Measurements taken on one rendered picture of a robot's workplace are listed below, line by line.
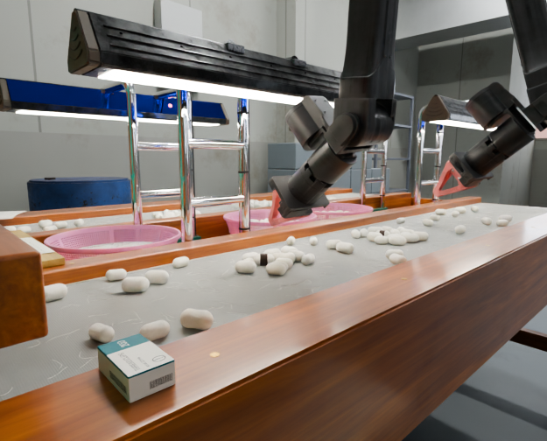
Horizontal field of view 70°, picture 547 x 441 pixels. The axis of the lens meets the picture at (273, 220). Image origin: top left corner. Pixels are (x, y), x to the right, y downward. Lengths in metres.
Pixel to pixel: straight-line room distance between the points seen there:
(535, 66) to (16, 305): 0.81
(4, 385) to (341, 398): 0.30
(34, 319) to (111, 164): 2.83
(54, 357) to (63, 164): 2.64
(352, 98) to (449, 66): 6.50
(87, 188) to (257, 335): 1.96
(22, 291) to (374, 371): 0.34
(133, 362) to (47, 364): 0.14
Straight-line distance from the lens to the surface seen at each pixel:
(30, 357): 0.46
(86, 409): 0.31
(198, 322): 0.45
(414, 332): 0.53
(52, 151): 3.03
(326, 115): 0.60
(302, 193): 0.62
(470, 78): 6.89
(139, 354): 0.32
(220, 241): 0.79
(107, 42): 0.57
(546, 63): 0.84
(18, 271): 0.35
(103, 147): 3.14
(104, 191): 2.30
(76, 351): 0.46
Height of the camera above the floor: 0.93
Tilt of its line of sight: 9 degrees down
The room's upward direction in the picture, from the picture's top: straight up
